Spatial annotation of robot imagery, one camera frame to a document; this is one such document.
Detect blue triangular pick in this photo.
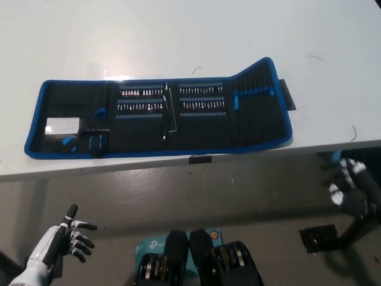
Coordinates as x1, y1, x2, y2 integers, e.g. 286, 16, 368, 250
61, 137, 78, 151

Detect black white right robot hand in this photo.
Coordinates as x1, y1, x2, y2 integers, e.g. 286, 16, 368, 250
328, 157, 369, 208

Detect black blue-edged fabric toolkit case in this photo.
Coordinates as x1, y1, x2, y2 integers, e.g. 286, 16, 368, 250
23, 57, 293, 159

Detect thin L-shaped metal rod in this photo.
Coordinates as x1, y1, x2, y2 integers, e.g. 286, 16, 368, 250
168, 85, 179, 132

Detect row of steel screwdriver bits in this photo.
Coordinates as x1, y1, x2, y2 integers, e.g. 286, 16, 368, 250
179, 86, 224, 94
180, 101, 226, 110
118, 102, 162, 111
120, 89, 163, 97

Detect teal tp-link box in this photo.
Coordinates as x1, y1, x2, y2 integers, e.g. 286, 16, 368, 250
134, 228, 223, 269

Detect black tape patch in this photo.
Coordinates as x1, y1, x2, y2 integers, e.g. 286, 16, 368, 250
279, 78, 297, 111

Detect black silver screwdriver handle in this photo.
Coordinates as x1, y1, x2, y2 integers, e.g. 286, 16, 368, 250
160, 95, 169, 141

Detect small black tape strip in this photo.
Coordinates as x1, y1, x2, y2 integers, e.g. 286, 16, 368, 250
188, 155, 213, 164

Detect black table leg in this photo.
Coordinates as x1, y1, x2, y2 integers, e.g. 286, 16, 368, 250
338, 205, 381, 250

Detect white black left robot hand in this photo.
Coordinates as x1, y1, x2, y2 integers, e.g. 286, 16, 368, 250
27, 204, 98, 271

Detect white grid card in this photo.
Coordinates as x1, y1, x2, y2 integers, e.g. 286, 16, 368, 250
45, 116, 82, 134

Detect black blue tweezers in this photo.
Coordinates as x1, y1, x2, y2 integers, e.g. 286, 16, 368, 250
87, 133, 104, 158

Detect blue object under table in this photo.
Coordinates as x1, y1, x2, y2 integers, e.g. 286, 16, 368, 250
326, 150, 342, 164

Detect black robot left body block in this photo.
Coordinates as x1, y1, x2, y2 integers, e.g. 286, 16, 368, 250
133, 229, 191, 286

